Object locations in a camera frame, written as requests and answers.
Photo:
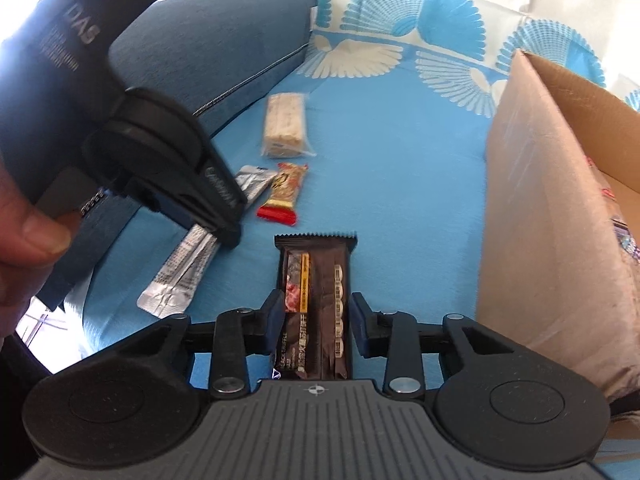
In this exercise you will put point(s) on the blue fan-print sofa cover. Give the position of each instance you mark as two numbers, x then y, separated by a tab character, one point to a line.
400	150

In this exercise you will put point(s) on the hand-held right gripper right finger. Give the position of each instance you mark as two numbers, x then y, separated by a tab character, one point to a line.
357	325

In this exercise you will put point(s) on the dark chocolate bar packet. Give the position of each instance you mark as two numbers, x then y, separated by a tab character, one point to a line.
320	280

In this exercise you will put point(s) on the silver foil packet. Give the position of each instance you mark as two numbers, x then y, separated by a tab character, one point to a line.
172	280

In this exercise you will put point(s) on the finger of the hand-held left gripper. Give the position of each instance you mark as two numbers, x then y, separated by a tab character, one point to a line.
222	190
175	207

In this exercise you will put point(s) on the brown cardboard box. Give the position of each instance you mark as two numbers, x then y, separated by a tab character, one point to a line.
540	220

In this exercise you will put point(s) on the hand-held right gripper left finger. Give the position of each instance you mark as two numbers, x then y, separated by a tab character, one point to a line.
275	322

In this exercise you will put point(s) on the person's left hand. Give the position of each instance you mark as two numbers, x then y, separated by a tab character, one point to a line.
30	240

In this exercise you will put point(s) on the brown red-ended snack bar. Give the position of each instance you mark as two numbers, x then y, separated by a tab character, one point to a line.
285	190

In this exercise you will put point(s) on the clear beige cracker packet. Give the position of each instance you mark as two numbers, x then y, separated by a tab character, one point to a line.
286	122

